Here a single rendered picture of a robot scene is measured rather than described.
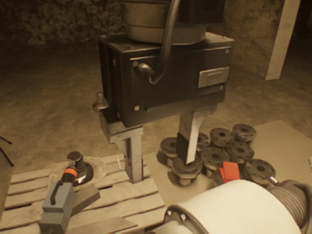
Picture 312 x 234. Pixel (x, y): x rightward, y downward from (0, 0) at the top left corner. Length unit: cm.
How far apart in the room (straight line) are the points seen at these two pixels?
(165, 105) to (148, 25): 13
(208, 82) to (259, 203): 32
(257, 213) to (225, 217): 8
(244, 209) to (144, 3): 47
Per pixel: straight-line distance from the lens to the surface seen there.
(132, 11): 34
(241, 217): 54
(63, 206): 154
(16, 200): 207
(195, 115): 48
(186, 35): 35
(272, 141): 292
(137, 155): 47
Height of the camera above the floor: 158
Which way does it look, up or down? 30 degrees down
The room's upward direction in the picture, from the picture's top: 1 degrees clockwise
